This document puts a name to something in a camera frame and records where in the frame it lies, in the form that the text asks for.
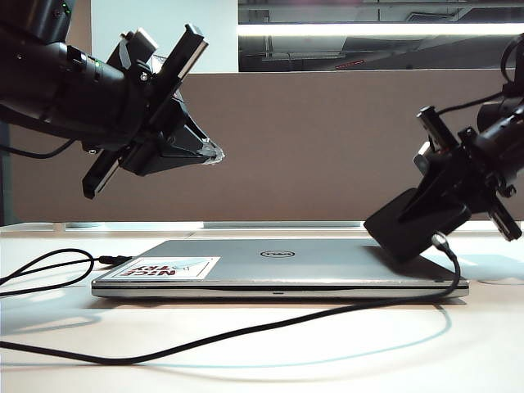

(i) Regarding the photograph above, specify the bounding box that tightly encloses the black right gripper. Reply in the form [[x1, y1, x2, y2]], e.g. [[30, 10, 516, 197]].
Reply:
[[398, 104, 524, 242]]

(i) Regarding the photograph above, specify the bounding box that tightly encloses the grey bar under partition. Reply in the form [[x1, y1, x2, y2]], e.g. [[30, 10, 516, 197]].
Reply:
[[203, 222, 363, 229]]

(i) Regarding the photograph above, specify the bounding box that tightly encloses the white ceiling light strip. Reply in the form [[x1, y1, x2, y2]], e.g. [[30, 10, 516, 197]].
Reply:
[[237, 23, 524, 37]]

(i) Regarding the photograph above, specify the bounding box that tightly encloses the black smartphone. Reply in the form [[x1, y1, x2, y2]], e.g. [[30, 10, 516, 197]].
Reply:
[[363, 187, 472, 264]]

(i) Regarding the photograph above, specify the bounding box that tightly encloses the brown desk partition panel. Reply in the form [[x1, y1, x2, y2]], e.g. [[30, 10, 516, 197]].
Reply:
[[7, 71, 524, 224]]

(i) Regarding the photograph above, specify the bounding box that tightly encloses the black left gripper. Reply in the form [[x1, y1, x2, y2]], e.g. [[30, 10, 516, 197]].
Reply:
[[80, 23, 226, 201]]

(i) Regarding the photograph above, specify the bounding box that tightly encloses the white Nice Try sticker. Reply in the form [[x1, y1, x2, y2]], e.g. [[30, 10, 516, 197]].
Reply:
[[110, 256, 222, 280]]

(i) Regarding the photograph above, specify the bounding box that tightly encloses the silver Dell laptop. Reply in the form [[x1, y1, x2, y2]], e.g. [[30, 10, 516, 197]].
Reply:
[[90, 239, 470, 300]]

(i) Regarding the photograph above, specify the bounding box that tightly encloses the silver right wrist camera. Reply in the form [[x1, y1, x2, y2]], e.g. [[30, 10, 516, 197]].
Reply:
[[412, 141, 435, 172]]

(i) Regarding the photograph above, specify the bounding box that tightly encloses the black laptop power cable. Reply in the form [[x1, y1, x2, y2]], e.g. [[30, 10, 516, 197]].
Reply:
[[0, 249, 133, 298]]

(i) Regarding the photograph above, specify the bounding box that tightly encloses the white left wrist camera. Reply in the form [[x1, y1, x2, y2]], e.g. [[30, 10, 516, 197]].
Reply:
[[118, 27, 159, 70]]

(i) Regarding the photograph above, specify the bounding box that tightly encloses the black charging cable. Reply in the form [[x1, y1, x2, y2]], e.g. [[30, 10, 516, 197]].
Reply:
[[0, 231, 461, 366]]

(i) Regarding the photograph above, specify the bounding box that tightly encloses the beige round column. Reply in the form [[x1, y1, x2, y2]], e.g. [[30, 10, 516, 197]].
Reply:
[[65, 0, 93, 66]]

